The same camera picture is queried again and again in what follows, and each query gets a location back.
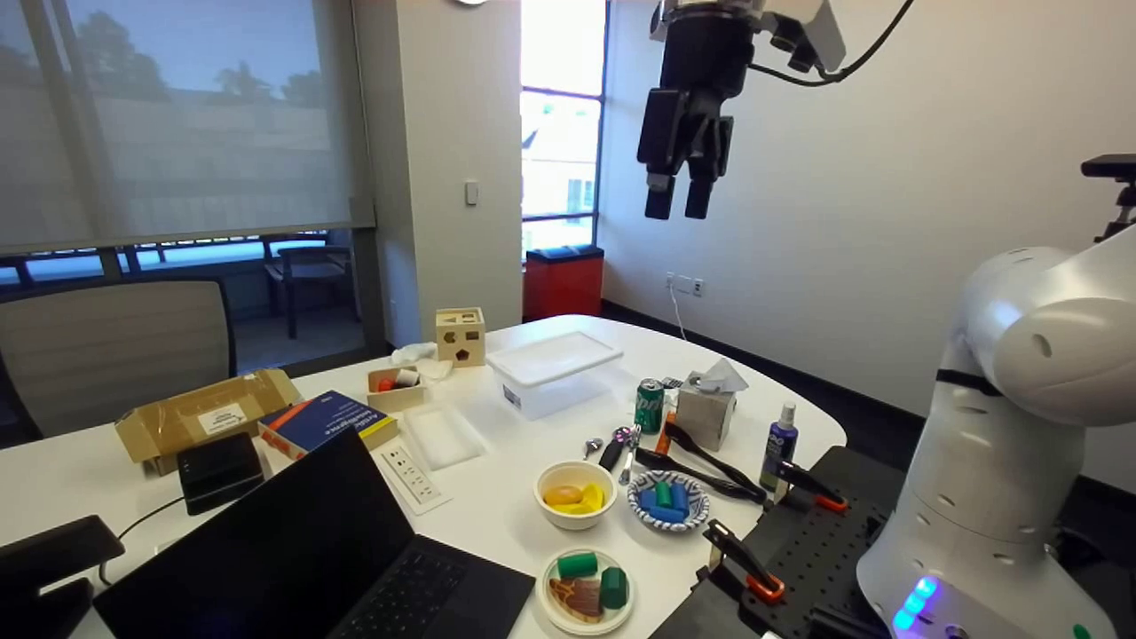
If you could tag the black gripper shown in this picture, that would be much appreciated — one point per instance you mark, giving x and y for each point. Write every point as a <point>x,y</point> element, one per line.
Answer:
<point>707,53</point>

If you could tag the green sprite can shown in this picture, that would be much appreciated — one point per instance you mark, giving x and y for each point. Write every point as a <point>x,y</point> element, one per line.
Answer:
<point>649,405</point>

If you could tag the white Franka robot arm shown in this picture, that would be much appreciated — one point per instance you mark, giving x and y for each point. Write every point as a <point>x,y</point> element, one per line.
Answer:
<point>1005,475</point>

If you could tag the black laptop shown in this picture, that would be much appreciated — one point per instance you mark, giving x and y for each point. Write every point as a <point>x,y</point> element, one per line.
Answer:
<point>287,556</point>

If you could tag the red bin black lid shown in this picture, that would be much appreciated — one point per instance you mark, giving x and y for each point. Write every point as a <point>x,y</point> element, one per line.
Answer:
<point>564,288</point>

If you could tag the clear plastic lidded container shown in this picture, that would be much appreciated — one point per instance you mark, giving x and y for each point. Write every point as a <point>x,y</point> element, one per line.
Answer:
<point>554,372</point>

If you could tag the wooden shape sorter box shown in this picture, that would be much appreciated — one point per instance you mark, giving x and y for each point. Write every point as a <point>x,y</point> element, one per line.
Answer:
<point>461,335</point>

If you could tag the blue spray bottle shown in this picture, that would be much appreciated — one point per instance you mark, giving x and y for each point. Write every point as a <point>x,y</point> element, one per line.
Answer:
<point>778,447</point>

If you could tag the small green piece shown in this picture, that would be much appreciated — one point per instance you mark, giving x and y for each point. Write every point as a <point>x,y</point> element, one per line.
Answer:
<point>664,490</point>

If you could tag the yellow block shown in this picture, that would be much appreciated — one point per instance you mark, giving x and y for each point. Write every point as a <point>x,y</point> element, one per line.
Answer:
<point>586,503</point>

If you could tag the blue patterned plate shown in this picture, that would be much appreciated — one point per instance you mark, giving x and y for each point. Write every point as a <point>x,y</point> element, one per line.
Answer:
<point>668,516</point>

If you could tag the small wooden tray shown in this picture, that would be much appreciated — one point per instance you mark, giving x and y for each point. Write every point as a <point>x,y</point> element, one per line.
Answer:
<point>396,385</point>

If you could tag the white foam tray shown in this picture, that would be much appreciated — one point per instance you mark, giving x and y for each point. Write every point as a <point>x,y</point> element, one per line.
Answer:
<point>444,437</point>

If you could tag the dark outdoor chair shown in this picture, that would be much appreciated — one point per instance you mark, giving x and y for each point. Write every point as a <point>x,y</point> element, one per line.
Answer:
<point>312,272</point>

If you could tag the black perforated mounting board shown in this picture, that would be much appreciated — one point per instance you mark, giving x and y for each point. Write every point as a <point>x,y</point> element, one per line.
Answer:
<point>817,550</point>

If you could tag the white printed paper sheet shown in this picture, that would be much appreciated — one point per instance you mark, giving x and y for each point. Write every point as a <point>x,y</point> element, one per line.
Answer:
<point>412,476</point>

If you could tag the green cylinder block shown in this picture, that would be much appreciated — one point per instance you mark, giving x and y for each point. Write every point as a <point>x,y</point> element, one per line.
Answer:
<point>577,567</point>

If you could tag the green arched block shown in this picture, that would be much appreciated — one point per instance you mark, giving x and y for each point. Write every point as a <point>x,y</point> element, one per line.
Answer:
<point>612,588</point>

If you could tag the blue book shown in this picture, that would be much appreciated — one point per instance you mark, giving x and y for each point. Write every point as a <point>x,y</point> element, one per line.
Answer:
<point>325,421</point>

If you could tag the brown red toy food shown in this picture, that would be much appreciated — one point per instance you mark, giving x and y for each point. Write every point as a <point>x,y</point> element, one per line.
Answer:
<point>580,598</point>

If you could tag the white bowl with toys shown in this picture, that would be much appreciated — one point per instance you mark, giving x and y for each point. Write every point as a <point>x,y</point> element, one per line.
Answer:
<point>566,622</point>

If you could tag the grey roller window blind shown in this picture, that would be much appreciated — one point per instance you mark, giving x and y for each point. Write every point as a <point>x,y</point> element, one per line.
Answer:
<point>180,118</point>

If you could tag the brown cardboard box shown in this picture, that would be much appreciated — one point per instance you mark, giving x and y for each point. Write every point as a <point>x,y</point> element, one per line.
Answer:
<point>199,413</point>

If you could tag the black wallet case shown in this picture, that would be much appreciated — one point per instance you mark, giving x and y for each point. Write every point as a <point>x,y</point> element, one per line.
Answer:
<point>220,471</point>

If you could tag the grey office chair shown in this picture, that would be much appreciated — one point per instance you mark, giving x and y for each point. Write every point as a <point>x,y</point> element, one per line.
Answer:
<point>112,350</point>

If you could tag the black padded object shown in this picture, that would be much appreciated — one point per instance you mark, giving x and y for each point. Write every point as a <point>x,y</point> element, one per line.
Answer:
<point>46,570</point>

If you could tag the white wall outlet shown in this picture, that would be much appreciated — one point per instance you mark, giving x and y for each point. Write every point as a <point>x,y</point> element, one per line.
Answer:
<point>685,284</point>

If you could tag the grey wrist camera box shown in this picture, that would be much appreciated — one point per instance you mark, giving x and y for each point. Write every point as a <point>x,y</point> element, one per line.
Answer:
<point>812,28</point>

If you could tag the white light switch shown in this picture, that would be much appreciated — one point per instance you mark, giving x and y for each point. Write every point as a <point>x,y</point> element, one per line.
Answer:
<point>469,193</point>

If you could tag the black camera on stand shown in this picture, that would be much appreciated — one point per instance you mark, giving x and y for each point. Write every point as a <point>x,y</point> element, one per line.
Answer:
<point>1119,179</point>

